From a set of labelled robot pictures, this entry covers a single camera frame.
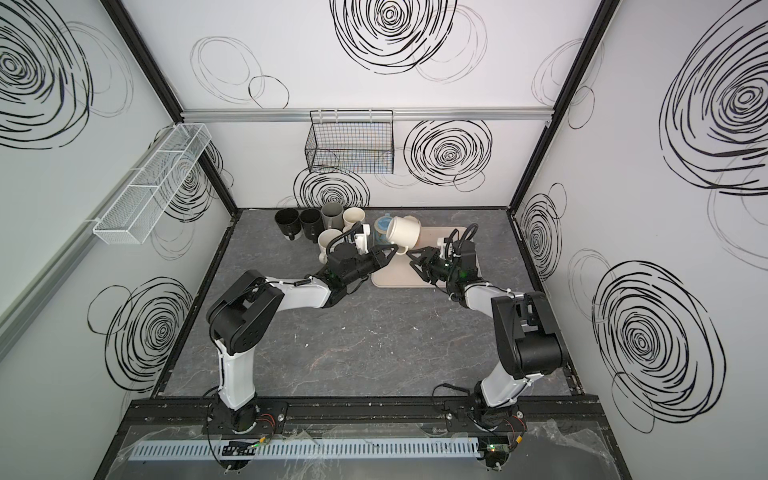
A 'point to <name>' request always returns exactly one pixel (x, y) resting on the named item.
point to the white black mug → (289, 222)
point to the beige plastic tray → (399, 273)
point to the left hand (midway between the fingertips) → (403, 248)
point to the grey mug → (332, 216)
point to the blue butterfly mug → (380, 227)
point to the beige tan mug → (323, 239)
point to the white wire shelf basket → (133, 215)
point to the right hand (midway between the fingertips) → (403, 257)
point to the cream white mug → (404, 232)
